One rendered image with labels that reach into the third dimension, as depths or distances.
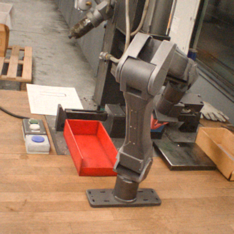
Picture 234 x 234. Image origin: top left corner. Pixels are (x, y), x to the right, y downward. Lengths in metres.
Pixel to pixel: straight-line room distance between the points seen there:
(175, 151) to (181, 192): 0.21
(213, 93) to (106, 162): 1.05
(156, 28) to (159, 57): 0.47
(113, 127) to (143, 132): 0.44
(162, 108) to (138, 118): 0.26
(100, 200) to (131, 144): 0.18
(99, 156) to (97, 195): 0.22
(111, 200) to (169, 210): 0.16
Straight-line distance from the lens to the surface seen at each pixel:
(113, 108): 1.43
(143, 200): 1.11
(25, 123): 1.35
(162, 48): 0.88
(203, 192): 1.24
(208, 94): 2.22
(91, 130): 1.38
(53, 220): 0.99
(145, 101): 0.89
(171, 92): 1.14
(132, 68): 0.87
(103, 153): 1.29
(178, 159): 1.34
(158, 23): 1.33
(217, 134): 1.55
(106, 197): 1.08
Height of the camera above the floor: 1.52
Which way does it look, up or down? 23 degrees down
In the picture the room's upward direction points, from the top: 12 degrees clockwise
